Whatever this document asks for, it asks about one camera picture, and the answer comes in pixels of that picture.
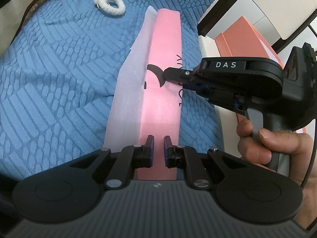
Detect pink bag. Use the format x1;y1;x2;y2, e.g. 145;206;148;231
103;6;184;181

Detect beige folding chair black frame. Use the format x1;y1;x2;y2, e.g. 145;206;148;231
197;0;317;134

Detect white fluffy hair scrunchie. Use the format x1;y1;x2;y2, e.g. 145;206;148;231
94;0;126;18

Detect person's right forearm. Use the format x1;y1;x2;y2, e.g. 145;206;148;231
301;188;317;231

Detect person's right hand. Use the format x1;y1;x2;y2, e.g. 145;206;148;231
236;118;317;191

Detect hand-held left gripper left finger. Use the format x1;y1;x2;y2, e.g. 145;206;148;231
67;135;154;189

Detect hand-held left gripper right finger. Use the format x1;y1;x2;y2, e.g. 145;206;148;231
163;135;250;189

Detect blue textured floor chair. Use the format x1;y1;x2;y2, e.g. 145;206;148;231
0;0;223;179

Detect red white black striped blanket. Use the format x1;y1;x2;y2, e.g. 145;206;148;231
0;0;66;52

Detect pink cardboard box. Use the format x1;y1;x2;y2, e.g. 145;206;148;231
215;15;309;134

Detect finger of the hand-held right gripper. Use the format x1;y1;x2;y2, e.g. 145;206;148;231
161;67;206;83
184;81;239;106

